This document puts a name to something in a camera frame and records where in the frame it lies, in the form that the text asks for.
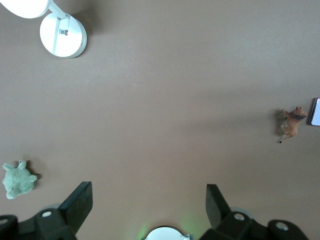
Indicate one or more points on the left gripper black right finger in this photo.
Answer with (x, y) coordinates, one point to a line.
(220, 212)

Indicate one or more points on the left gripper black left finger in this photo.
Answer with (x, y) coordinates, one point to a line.
(72, 210)

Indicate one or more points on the brown lion figurine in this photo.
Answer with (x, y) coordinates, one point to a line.
(292, 125)

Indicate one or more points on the lilac flip phone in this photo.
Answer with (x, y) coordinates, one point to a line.
(315, 112)

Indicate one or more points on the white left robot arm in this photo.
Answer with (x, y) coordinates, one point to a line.
(165, 235)

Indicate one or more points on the green plush turtle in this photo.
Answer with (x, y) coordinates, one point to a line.
(18, 181)

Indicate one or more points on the white desk lamp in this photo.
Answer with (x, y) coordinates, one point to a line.
(62, 37)

